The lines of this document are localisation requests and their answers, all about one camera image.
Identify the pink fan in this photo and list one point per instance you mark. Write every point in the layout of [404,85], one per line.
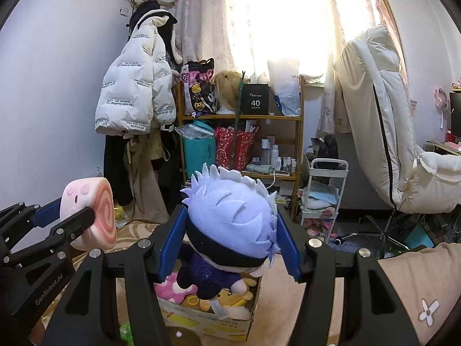
[443,101]

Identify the dark hanging coat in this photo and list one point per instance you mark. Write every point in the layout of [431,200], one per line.
[171,162]

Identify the yellow plush toy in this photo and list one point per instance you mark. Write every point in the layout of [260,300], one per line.
[196,301]

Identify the cardboard box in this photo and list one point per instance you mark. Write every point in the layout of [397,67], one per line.
[216,326]

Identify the pink and white plush toy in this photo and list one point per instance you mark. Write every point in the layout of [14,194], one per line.
[169,288]

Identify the green pole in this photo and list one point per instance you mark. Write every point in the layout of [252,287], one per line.
[236,133]

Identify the green tissue pack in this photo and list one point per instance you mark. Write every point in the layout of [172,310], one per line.
[126,331]

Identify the beige brown printed blanket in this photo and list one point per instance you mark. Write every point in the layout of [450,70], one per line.
[273,306]

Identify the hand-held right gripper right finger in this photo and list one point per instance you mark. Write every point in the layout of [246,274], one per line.
[288,248]

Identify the black box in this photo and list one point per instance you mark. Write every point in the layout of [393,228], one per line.
[255,99]

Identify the floral curtain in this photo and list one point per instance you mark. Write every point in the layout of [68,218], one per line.
[252,25]

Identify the teal bag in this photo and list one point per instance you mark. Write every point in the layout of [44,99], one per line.
[200,155]

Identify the black pink patterned bag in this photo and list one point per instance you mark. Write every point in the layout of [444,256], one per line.
[198,90]

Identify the teal box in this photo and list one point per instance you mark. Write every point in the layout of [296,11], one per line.
[421,238]

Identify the person's own leg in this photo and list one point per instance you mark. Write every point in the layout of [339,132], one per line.
[414,277]

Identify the group of cosmetic bottles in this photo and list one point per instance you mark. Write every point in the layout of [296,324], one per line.
[277,158]

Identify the white trolley cart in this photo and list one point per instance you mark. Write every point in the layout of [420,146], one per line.
[324,187]

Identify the small white wall switch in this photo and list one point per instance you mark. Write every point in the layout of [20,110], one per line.
[124,10]

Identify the pink roll cake plush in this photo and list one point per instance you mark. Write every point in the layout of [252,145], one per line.
[97,216]

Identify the folded cloths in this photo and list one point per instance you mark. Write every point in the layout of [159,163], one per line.
[318,196]

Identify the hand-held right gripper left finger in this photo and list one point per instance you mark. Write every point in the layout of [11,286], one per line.
[173,238]

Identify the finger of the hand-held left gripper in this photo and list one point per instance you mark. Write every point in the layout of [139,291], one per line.
[48,212]
[72,225]

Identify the white puffer jacket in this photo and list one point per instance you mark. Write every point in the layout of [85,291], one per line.
[133,90]

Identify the red patterned bag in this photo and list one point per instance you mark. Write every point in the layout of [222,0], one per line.
[234,147]

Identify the black monitor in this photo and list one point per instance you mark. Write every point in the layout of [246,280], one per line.
[455,111]

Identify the wooden shelf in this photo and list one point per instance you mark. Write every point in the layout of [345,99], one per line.
[237,116]

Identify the cream office chair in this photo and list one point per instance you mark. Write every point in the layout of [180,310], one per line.
[378,115]

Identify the clear plastic packet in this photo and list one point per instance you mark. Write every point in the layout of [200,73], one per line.
[194,131]

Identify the white plastic bag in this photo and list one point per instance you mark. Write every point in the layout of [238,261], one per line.
[286,86]

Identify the blonde wig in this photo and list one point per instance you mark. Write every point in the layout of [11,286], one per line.
[227,90]

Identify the beige hanging garment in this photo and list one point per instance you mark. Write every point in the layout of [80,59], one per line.
[144,173]

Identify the plastic bag with yellow items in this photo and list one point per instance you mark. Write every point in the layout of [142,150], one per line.
[119,212]

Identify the black hanging garment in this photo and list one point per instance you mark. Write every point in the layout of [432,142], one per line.
[115,169]

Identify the white desk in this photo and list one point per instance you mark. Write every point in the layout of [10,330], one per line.
[443,147]

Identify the white-haired plush doll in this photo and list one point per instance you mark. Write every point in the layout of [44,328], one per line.
[230,216]

